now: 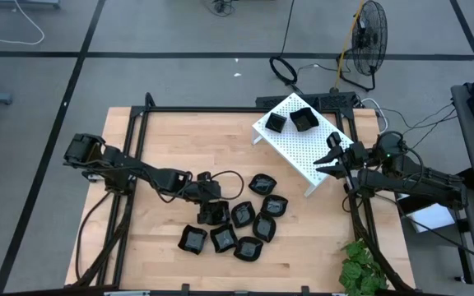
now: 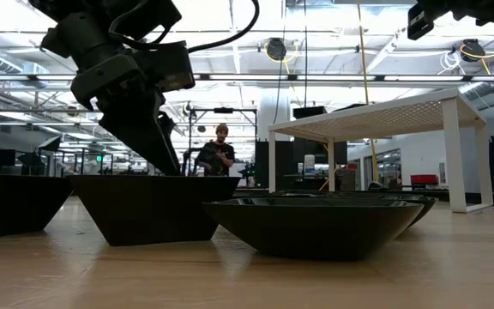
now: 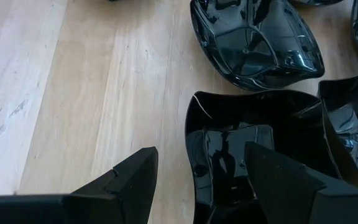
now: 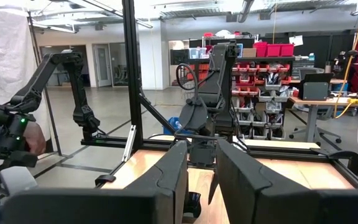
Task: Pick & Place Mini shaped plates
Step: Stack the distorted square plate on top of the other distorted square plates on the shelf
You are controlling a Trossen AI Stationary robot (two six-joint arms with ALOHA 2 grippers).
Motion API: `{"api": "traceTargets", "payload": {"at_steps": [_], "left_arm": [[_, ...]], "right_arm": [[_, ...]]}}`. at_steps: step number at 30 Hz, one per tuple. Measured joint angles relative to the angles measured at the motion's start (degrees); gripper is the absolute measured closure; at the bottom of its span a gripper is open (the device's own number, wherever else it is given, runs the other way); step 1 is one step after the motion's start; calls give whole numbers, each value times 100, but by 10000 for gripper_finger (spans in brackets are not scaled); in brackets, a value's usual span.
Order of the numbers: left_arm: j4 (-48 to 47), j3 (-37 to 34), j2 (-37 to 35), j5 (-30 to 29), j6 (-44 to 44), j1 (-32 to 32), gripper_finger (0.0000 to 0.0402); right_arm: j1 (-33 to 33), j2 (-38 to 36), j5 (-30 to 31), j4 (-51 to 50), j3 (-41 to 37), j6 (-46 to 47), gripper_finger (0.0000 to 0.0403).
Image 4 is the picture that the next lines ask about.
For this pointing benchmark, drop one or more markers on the shelf with red bins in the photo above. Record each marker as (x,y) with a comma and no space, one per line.
(250,81)

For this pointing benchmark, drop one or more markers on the silver metal strip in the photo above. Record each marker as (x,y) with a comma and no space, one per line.
(129,143)

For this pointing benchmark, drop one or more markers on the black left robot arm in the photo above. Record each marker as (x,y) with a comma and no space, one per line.
(225,77)

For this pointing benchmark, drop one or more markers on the white door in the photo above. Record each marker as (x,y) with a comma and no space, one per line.
(102,65)

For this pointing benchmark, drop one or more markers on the grey office chair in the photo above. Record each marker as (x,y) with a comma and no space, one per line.
(314,130)

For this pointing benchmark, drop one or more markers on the black clamp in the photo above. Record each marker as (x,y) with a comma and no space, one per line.
(105,180)
(350,157)

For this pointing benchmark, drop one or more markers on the yellow power box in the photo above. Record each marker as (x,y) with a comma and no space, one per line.
(354,101)

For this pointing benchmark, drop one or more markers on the red storage bin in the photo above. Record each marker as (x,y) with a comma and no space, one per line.
(273,50)
(287,49)
(260,49)

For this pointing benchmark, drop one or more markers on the white curtain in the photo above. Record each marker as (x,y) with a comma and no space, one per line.
(5,56)

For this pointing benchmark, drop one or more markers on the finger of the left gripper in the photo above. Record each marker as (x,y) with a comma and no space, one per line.
(213,188)

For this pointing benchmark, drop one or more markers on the white paper sign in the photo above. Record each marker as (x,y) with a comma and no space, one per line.
(296,40)

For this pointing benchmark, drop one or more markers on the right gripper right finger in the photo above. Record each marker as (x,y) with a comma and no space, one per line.
(241,180)

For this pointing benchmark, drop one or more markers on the cardboard box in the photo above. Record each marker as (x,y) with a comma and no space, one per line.
(249,52)

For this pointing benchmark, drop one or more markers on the wooden desk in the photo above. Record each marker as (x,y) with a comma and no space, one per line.
(337,101)

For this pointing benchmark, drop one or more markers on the blue bag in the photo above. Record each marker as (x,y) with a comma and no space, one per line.
(172,124)

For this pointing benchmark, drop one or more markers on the white seat cushion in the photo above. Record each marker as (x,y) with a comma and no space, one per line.
(17,182)

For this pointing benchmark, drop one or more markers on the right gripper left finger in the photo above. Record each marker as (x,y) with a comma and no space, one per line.
(169,174)

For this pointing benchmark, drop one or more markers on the person's hand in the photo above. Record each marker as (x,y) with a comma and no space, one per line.
(36,138)

